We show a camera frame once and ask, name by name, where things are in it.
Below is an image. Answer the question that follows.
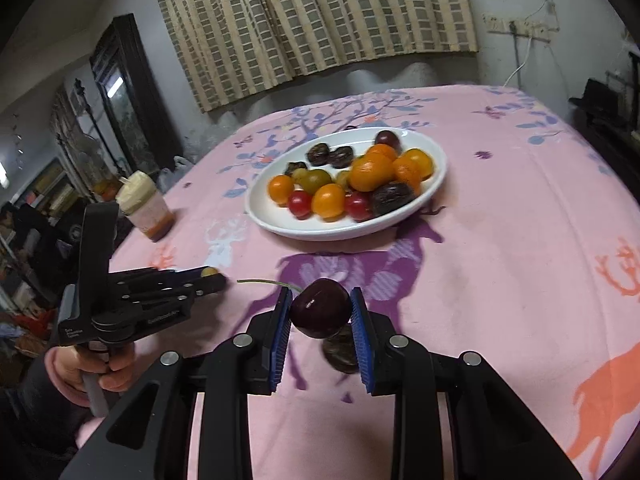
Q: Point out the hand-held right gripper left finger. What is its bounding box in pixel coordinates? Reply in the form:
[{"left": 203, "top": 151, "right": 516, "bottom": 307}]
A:
[{"left": 60, "top": 287, "right": 296, "bottom": 480}]

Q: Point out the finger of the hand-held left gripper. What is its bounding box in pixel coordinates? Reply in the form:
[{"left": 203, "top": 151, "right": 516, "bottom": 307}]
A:
[
  {"left": 127, "top": 276, "right": 228, "bottom": 311},
  {"left": 111, "top": 266, "right": 207, "bottom": 288}
]

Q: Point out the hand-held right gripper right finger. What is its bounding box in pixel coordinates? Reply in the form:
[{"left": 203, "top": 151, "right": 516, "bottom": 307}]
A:
[{"left": 349, "top": 287, "right": 583, "bottom": 480}]

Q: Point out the dark red cherry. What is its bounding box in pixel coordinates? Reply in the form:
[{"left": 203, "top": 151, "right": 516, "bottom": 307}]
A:
[{"left": 236, "top": 278, "right": 352, "bottom": 339}]

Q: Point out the white oval plate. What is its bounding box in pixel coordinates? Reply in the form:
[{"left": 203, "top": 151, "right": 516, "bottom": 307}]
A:
[{"left": 244, "top": 127, "right": 448, "bottom": 242}]

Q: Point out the large dark water chestnut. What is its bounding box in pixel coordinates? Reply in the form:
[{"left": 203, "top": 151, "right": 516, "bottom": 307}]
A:
[{"left": 371, "top": 181, "right": 417, "bottom": 218}]

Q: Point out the orange mandarin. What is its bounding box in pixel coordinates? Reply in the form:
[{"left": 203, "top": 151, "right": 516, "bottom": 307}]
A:
[
  {"left": 392, "top": 148, "right": 434, "bottom": 195},
  {"left": 365, "top": 143, "right": 398, "bottom": 163},
  {"left": 348, "top": 155, "right": 396, "bottom": 193}
]

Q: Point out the person's left forearm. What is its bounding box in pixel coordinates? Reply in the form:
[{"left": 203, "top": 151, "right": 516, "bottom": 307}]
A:
[{"left": 0, "top": 355, "right": 96, "bottom": 480}]

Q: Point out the person's left hand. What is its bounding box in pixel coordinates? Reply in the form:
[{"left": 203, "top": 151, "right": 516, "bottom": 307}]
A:
[{"left": 44, "top": 342, "right": 137, "bottom": 408}]

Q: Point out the plastic cup with brown sauce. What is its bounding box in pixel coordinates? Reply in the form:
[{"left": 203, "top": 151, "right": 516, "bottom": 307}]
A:
[{"left": 116, "top": 170, "right": 176, "bottom": 243}]

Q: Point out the small orange cherry tomato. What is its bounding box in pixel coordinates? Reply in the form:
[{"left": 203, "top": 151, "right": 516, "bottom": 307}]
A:
[{"left": 268, "top": 175, "right": 295, "bottom": 204}]

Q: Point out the small red cherry tomato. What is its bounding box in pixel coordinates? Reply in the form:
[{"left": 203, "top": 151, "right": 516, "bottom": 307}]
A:
[{"left": 287, "top": 190, "right": 313, "bottom": 219}]

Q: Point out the cluttered shelf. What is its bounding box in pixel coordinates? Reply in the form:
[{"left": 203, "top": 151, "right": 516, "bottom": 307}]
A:
[{"left": 0, "top": 157, "right": 76, "bottom": 211}]

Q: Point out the green yellow tomato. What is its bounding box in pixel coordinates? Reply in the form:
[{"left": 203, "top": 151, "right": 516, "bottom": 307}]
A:
[{"left": 300, "top": 169, "right": 333, "bottom": 196}]

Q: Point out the pink deer print tablecloth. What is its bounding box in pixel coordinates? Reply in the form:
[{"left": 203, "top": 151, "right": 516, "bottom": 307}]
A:
[{"left": 75, "top": 85, "right": 640, "bottom": 480}]

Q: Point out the small dark purple tomato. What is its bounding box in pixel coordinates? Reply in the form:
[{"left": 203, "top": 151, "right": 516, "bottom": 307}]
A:
[{"left": 375, "top": 130, "right": 402, "bottom": 153}]

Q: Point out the beige grey checked curtain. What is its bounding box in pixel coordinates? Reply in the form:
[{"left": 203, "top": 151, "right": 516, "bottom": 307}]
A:
[{"left": 148, "top": 0, "right": 478, "bottom": 113}]

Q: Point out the black bag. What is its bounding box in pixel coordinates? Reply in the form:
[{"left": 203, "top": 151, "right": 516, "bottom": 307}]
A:
[{"left": 569, "top": 78, "right": 626, "bottom": 126}]

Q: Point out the white cable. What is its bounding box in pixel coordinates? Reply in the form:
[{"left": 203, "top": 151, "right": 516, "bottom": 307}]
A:
[{"left": 502, "top": 35, "right": 533, "bottom": 88}]

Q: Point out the white wall socket strip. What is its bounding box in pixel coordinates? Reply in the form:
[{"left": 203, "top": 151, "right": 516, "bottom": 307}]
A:
[{"left": 482, "top": 14, "right": 551, "bottom": 43}]

